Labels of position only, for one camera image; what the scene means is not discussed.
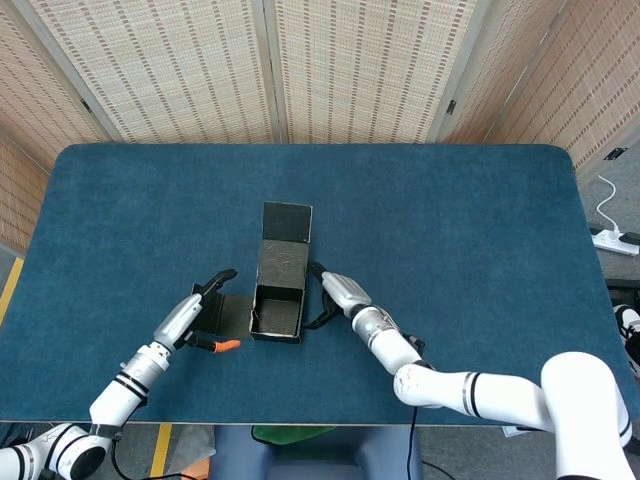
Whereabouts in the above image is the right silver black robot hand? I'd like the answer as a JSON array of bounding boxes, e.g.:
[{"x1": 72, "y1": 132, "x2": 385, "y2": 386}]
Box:
[{"x1": 304, "y1": 262, "x2": 374, "y2": 331}]

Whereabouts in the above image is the black and white sneaker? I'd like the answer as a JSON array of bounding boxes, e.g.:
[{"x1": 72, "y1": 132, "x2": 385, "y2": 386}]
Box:
[{"x1": 613, "y1": 303, "x2": 640, "y2": 374}]

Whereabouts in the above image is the black cardboard folding box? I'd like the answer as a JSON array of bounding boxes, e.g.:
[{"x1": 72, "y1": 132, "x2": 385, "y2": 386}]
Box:
[{"x1": 192, "y1": 200, "x2": 314, "y2": 346}]

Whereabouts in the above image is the white power cable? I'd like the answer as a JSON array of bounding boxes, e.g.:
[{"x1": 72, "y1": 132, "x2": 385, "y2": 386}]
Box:
[{"x1": 597, "y1": 174, "x2": 624, "y2": 236}]

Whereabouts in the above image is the woven bamboo folding screen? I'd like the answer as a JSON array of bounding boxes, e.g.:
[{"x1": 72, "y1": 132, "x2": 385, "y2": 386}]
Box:
[{"x1": 0, "y1": 0, "x2": 640, "y2": 254}]

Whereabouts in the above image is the blue robot base seat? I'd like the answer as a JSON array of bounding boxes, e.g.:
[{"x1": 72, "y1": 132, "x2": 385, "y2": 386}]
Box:
[{"x1": 209, "y1": 424, "x2": 424, "y2": 480}]

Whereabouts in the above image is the grey cloth bag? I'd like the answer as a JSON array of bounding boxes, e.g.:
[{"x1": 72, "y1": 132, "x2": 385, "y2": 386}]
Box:
[{"x1": 167, "y1": 424, "x2": 219, "y2": 476}]

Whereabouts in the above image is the green cloth item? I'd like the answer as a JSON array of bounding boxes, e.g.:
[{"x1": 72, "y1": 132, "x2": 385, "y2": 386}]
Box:
[{"x1": 251, "y1": 424, "x2": 336, "y2": 446}]

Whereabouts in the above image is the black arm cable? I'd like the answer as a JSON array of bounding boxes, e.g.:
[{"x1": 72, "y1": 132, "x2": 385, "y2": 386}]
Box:
[
  {"x1": 407, "y1": 404, "x2": 426, "y2": 480},
  {"x1": 110, "y1": 439, "x2": 151, "y2": 480}
]

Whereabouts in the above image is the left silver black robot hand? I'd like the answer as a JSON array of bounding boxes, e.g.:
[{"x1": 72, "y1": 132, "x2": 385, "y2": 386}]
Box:
[{"x1": 152, "y1": 268, "x2": 242, "y2": 355}]

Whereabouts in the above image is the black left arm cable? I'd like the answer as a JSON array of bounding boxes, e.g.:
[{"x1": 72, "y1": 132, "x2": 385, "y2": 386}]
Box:
[{"x1": 110, "y1": 439, "x2": 151, "y2": 480}]

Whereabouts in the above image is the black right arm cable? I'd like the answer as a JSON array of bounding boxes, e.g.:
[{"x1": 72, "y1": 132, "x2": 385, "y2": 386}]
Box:
[{"x1": 407, "y1": 404, "x2": 426, "y2": 480}]

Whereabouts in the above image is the white power strip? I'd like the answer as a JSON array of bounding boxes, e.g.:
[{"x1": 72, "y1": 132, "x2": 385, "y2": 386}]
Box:
[{"x1": 591, "y1": 227, "x2": 640, "y2": 256}]

